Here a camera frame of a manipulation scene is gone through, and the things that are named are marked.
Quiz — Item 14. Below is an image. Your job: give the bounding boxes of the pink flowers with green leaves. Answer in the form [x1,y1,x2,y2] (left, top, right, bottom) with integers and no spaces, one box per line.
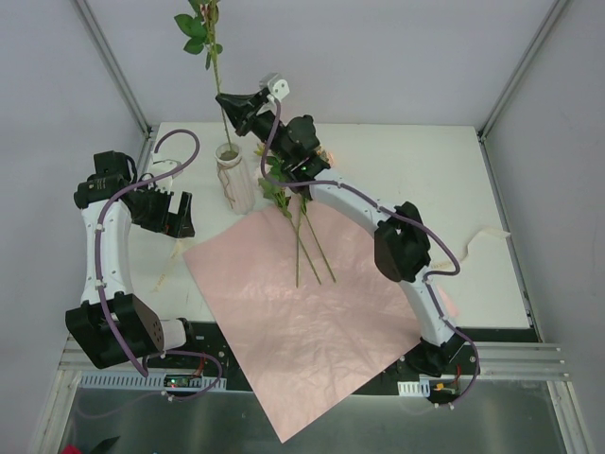
[254,142,337,287]

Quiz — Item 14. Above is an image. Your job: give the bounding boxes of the single pink rose stem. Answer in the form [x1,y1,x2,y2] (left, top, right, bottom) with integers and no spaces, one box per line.
[173,0,235,155]

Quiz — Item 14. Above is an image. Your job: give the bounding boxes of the purple wrapping paper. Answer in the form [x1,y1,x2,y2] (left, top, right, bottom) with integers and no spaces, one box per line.
[184,202,421,441]

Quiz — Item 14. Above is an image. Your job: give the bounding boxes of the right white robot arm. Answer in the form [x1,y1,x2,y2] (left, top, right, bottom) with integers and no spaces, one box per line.
[216,89,468,377]

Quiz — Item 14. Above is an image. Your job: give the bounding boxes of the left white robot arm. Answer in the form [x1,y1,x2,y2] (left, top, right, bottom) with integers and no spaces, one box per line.
[65,150,200,369]

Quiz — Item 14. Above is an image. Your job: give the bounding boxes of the white ribbed ceramic vase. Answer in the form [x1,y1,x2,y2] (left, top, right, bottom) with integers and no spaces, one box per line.
[215,143,255,215]

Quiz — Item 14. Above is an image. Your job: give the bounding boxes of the red object at bottom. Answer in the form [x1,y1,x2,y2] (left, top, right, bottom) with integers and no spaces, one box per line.
[60,445,82,454]

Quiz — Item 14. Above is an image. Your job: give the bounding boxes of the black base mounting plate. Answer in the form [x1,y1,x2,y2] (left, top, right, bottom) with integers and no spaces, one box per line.
[147,322,539,395]

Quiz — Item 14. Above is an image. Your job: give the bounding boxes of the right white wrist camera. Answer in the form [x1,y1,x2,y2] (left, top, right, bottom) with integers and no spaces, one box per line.
[259,73,290,101]

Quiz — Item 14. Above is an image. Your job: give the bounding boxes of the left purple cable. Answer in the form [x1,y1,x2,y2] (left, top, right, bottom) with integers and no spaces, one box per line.
[94,128,223,403]

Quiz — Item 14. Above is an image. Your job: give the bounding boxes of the purple cable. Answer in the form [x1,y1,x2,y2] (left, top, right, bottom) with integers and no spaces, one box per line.
[258,96,462,412]
[94,128,223,403]

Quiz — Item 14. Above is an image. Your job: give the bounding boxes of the left white cable duct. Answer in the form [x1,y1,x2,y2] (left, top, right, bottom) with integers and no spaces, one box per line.
[79,372,227,393]

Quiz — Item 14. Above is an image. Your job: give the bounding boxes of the white cable duct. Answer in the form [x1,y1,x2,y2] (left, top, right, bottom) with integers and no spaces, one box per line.
[397,380,460,398]
[79,372,227,393]

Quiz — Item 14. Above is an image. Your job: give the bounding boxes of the left aluminium frame post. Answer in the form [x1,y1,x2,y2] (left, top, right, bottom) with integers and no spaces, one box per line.
[71,0,152,138]

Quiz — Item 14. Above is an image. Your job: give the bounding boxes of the aluminium frame post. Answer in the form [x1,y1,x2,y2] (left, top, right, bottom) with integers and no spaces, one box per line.
[71,0,152,138]
[477,0,573,143]

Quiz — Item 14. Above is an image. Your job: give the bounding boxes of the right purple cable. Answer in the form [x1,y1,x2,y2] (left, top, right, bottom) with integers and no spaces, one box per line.
[258,96,462,412]

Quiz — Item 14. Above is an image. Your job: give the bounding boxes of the right white cable duct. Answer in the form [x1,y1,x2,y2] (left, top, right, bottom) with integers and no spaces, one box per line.
[397,380,460,398]

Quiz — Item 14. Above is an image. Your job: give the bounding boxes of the right aluminium frame post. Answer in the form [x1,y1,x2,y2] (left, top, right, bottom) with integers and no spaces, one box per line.
[477,0,573,143]

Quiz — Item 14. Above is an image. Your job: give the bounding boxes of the aluminium extrusion rail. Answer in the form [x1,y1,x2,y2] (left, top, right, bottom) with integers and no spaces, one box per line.
[58,335,571,381]

